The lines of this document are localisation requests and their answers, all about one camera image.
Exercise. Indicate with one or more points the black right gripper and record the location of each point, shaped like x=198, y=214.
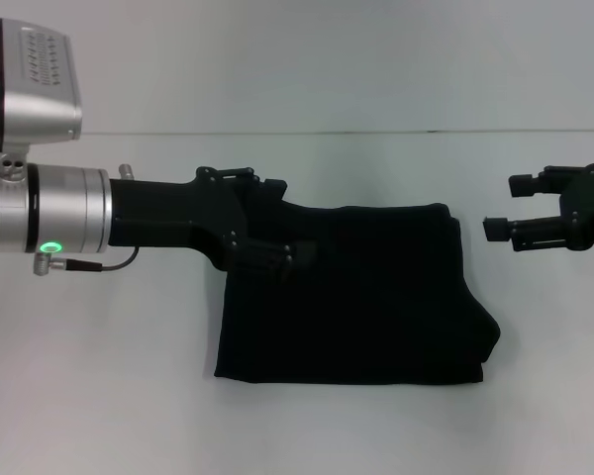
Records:
x=589, y=208

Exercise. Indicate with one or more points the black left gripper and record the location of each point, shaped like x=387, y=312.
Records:
x=178, y=213

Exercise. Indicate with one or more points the black shirt with FREE print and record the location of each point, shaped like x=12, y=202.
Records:
x=351, y=297

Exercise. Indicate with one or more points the silver cylindrical connector plug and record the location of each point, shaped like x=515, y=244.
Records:
x=127, y=172

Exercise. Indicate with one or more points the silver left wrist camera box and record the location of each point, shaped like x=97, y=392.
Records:
x=34, y=89

